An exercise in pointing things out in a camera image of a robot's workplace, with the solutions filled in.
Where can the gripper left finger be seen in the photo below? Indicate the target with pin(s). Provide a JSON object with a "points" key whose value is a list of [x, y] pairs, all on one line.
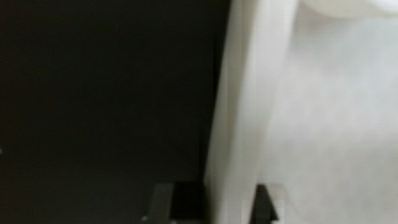
{"points": [[161, 205]]}

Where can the white desk top tray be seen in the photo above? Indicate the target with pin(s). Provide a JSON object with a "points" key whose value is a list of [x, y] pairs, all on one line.
{"points": [[305, 135]]}

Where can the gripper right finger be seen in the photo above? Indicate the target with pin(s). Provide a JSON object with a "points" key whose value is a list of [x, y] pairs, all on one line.
{"points": [[266, 211]]}

